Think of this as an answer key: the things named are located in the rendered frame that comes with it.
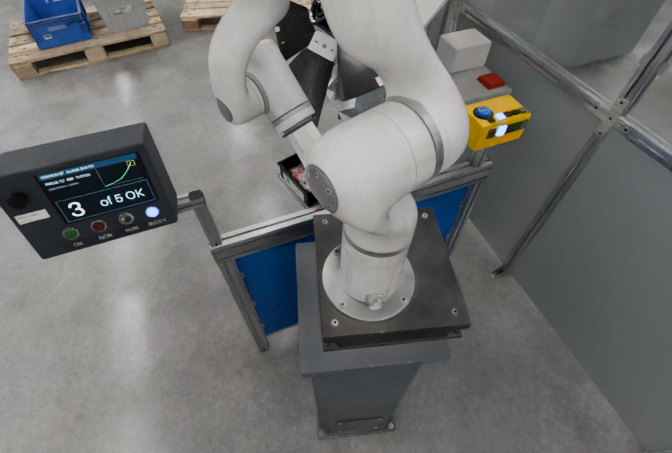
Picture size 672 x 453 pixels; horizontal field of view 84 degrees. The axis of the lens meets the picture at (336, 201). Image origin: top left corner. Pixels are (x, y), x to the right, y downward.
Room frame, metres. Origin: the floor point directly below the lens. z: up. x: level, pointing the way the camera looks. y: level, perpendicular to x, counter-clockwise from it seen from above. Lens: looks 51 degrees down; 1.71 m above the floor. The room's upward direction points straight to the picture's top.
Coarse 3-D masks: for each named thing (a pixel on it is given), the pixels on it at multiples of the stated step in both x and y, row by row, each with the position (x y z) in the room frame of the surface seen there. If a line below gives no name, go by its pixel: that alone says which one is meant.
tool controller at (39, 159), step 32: (128, 128) 0.58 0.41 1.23; (0, 160) 0.48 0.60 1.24; (32, 160) 0.47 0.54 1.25; (64, 160) 0.47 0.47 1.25; (96, 160) 0.48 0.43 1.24; (128, 160) 0.49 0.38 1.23; (160, 160) 0.57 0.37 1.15; (0, 192) 0.42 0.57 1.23; (32, 192) 0.43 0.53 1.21; (64, 192) 0.44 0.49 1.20; (96, 192) 0.45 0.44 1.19; (128, 192) 0.47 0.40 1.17; (160, 192) 0.48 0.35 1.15; (32, 224) 0.40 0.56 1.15; (64, 224) 0.41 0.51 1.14; (128, 224) 0.44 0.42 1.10; (160, 224) 0.45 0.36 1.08
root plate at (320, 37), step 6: (318, 30) 1.15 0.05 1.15; (318, 36) 1.14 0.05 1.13; (324, 36) 1.14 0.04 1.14; (312, 42) 1.13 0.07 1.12; (318, 42) 1.13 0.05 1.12; (324, 42) 1.13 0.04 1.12; (330, 42) 1.13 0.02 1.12; (336, 42) 1.13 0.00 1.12; (312, 48) 1.12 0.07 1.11; (318, 48) 1.12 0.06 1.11; (324, 48) 1.12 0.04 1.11; (330, 48) 1.12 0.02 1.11; (336, 48) 1.12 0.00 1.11; (324, 54) 1.11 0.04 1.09; (330, 54) 1.11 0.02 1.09; (336, 54) 1.11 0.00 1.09; (330, 60) 1.09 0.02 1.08
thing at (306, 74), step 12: (300, 60) 1.10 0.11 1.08; (312, 60) 1.09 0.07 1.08; (324, 60) 1.09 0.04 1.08; (300, 72) 1.07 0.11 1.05; (312, 72) 1.07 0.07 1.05; (324, 72) 1.07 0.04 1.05; (300, 84) 1.05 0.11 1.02; (312, 84) 1.05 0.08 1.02; (324, 84) 1.04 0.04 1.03; (312, 96) 1.02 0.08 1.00; (324, 96) 1.02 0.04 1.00
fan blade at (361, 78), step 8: (344, 56) 0.96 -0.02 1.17; (344, 64) 0.93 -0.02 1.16; (352, 64) 0.92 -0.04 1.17; (360, 64) 0.92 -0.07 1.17; (344, 72) 0.91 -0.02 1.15; (352, 72) 0.90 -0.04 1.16; (360, 72) 0.89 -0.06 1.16; (368, 72) 0.89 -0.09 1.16; (344, 80) 0.88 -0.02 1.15; (352, 80) 0.87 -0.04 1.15; (360, 80) 0.87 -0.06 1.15; (368, 80) 0.86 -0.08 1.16; (376, 80) 0.86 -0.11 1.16; (344, 88) 0.86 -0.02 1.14; (352, 88) 0.85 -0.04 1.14; (360, 88) 0.84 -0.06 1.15; (368, 88) 0.84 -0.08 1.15; (376, 88) 0.83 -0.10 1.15; (344, 96) 0.84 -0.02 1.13; (352, 96) 0.83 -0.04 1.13
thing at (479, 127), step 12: (504, 96) 0.91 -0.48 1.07; (468, 108) 0.86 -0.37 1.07; (492, 108) 0.86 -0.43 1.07; (504, 108) 0.86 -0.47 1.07; (516, 108) 0.86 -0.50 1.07; (480, 120) 0.81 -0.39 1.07; (504, 120) 0.81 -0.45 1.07; (516, 120) 0.82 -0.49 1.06; (480, 132) 0.78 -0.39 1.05; (516, 132) 0.82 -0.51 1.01; (468, 144) 0.80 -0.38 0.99; (480, 144) 0.78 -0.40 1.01; (492, 144) 0.80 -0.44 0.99
